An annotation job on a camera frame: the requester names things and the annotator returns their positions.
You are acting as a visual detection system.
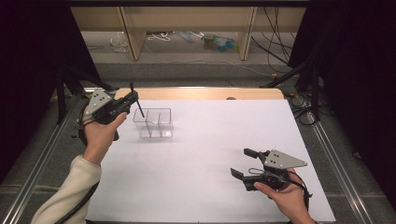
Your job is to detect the tangle of black cables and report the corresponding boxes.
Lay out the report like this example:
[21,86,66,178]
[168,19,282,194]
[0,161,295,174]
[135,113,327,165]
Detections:
[287,91,319,127]

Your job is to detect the black curtain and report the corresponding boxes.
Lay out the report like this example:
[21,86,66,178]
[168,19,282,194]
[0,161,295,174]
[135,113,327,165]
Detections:
[0,0,106,185]
[288,0,396,213]

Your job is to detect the clear plastic bag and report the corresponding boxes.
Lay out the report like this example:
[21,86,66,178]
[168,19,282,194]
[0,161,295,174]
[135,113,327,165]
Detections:
[109,31,130,53]

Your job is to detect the black stand legs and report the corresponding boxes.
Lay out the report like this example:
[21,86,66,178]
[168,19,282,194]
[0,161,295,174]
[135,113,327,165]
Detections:
[55,64,112,125]
[260,57,322,121]

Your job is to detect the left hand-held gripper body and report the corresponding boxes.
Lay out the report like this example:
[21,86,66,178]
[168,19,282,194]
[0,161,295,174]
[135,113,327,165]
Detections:
[82,90,131,142]

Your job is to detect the beige wooden shelf unit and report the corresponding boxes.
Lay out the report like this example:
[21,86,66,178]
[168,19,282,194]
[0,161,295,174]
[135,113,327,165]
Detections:
[70,6,307,62]

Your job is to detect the person's left hand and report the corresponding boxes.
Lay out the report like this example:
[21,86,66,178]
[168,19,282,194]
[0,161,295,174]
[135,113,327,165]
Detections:
[81,111,129,166]

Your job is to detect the wooden table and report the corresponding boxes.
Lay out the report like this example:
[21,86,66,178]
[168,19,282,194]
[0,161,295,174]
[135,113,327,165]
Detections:
[114,87,285,101]

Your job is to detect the metal floor rail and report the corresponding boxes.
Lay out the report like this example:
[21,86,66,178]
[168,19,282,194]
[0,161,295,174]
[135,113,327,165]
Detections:
[306,111,376,224]
[0,101,83,224]

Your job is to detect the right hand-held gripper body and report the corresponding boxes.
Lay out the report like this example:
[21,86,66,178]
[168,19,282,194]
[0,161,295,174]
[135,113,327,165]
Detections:
[243,148,309,191]

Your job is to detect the green and blue plastic bottles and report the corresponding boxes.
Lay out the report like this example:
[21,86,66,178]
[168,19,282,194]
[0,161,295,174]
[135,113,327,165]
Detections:
[201,33,240,53]

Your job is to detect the white table cover sheet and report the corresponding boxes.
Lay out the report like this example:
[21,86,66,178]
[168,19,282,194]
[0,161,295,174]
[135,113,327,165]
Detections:
[85,99,337,223]

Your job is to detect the clear plastic compartment organizer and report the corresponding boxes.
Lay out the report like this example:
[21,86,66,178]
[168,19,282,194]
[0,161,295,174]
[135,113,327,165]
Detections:
[133,107,174,139]

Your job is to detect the long white floor cable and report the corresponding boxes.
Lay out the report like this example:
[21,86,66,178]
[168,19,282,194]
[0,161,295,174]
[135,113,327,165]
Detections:
[186,59,276,78]

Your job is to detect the person's right hand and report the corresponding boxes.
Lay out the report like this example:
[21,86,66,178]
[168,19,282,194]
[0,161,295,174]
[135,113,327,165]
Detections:
[253,167,316,224]

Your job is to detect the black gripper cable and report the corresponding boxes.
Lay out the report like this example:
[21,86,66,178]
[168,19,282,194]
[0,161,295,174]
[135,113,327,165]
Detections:
[292,170,313,213]
[54,181,101,224]

